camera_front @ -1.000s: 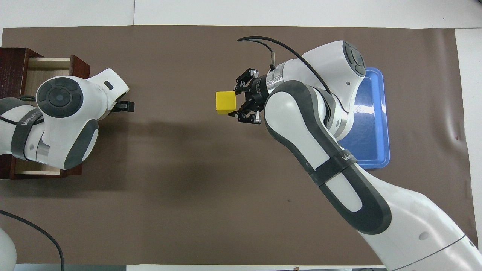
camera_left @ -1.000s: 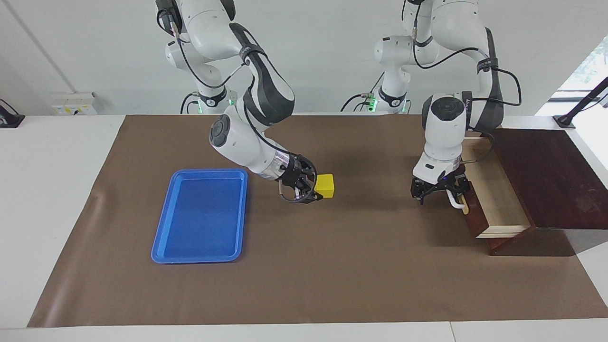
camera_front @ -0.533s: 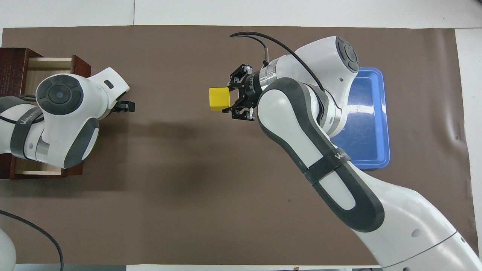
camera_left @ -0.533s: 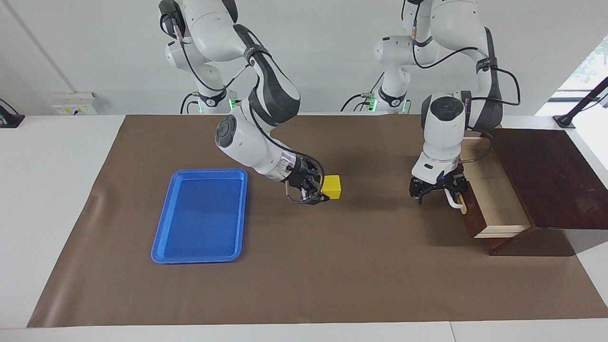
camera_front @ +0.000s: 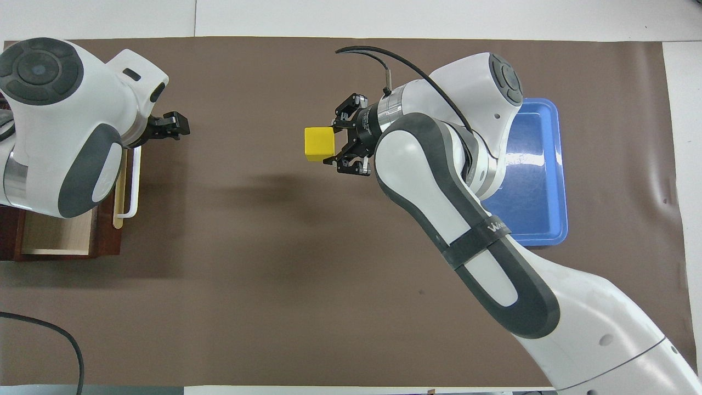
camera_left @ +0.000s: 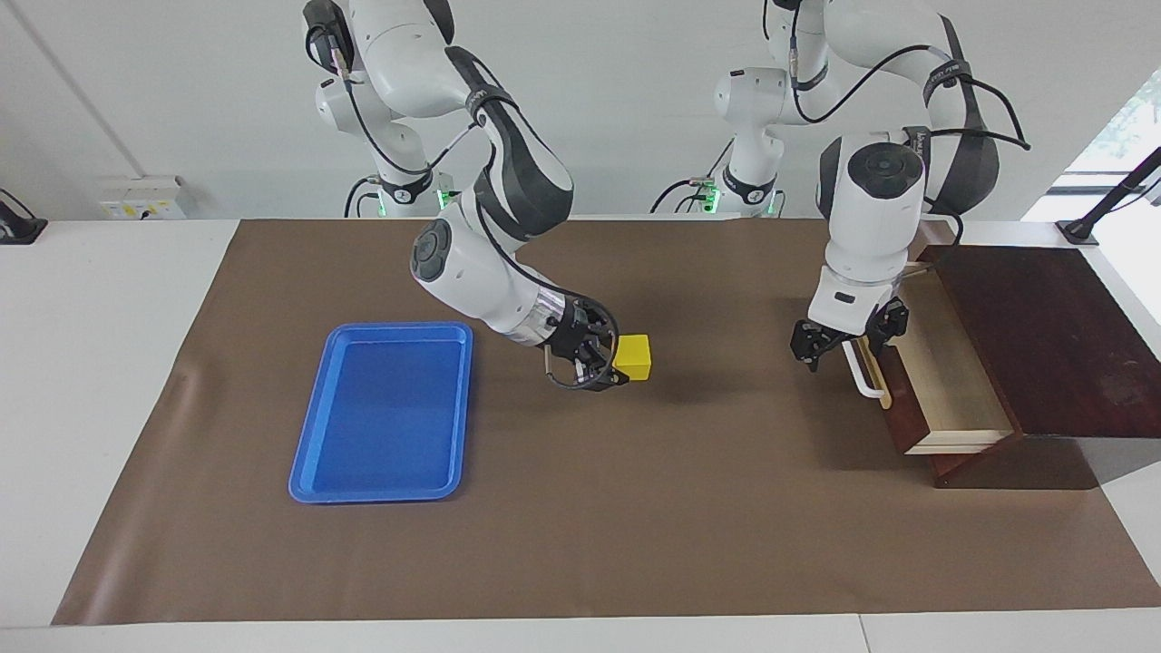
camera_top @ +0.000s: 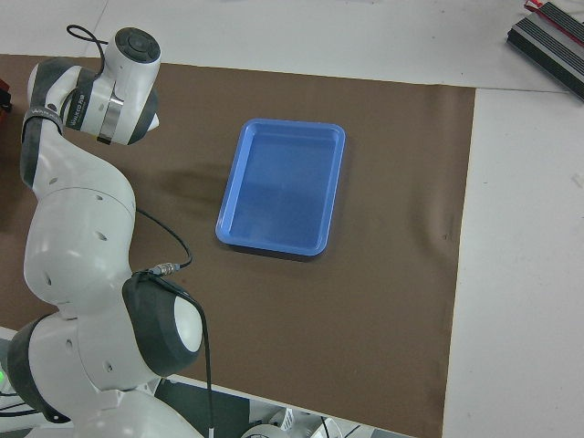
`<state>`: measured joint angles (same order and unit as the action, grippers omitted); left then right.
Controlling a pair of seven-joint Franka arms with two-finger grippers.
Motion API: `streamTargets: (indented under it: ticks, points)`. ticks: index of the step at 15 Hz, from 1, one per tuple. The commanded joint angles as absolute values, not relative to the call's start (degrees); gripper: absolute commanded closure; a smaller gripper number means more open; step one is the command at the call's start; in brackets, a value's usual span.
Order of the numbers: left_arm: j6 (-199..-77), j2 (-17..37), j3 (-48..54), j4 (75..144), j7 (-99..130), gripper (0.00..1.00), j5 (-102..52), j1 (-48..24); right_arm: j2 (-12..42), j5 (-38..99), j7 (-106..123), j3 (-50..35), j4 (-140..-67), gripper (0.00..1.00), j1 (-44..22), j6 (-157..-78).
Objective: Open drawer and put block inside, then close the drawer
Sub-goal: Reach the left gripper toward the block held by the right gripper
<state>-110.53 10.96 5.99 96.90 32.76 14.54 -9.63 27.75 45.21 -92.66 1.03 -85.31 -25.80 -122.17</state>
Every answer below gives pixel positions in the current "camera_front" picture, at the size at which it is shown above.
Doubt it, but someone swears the brown table mat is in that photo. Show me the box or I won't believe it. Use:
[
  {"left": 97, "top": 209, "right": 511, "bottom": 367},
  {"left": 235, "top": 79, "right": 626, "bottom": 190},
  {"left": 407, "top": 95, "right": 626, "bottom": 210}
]
[{"left": 0, "top": 36, "right": 698, "bottom": 387}]

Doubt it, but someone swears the wooden drawer with white handle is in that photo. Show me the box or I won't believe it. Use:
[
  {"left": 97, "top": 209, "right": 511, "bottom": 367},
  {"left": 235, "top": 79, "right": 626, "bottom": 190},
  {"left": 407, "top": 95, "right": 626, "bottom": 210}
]
[{"left": 20, "top": 144, "right": 143, "bottom": 260}]

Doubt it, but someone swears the yellow cube block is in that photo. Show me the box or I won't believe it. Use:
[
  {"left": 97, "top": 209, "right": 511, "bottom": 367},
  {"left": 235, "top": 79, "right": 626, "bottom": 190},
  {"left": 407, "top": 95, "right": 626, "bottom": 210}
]
[{"left": 304, "top": 127, "right": 336, "bottom": 163}]

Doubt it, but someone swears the blue plastic tray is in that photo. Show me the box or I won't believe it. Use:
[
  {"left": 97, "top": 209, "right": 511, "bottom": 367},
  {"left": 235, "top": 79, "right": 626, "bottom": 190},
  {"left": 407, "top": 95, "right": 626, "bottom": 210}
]
[{"left": 480, "top": 98, "right": 569, "bottom": 247}]

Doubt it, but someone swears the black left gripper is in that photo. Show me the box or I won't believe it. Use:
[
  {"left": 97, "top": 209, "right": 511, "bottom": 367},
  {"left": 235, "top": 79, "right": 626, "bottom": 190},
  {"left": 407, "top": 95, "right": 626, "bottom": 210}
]
[{"left": 132, "top": 111, "right": 191, "bottom": 149}]

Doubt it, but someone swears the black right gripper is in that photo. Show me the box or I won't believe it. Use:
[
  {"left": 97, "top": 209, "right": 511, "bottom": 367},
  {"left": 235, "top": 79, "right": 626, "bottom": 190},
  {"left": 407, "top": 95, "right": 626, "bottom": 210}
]
[{"left": 322, "top": 93, "right": 386, "bottom": 177}]

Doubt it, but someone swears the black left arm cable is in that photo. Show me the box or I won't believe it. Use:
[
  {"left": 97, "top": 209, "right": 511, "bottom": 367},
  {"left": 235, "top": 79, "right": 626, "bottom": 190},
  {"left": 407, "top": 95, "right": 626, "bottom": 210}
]
[{"left": 0, "top": 311, "right": 85, "bottom": 395}]

